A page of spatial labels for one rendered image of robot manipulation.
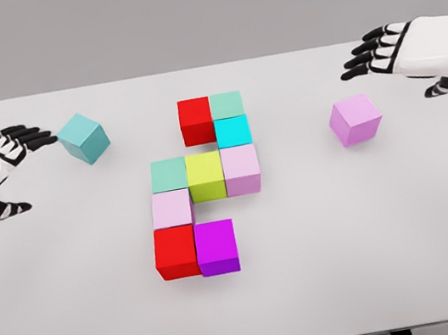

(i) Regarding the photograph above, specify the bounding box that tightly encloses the cyan cube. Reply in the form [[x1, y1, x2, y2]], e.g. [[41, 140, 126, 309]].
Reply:
[[212, 113, 255, 151]]

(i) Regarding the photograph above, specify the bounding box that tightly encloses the magenta cube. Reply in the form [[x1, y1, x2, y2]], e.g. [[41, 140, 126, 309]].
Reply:
[[190, 217, 242, 279]]

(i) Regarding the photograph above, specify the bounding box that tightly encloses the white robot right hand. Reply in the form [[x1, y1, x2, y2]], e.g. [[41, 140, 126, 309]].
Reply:
[[333, 11, 448, 113]]

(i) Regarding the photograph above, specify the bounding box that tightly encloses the red cube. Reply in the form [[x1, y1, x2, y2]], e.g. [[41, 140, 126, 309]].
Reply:
[[148, 222, 204, 284], [176, 95, 218, 148]]

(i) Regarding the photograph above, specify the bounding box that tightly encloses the teal cube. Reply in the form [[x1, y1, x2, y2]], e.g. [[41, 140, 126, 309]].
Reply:
[[53, 108, 115, 170]]

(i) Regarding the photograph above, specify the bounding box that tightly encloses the lilac cube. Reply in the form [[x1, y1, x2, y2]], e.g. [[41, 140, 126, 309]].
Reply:
[[218, 142, 265, 198], [147, 187, 198, 232], [324, 90, 388, 151]]

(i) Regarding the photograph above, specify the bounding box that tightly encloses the mint green cube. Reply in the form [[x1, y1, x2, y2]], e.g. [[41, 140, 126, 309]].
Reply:
[[147, 155, 192, 197], [207, 89, 247, 123]]

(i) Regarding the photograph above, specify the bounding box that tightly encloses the yellow-green cube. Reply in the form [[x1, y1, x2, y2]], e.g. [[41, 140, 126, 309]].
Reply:
[[182, 149, 229, 204]]

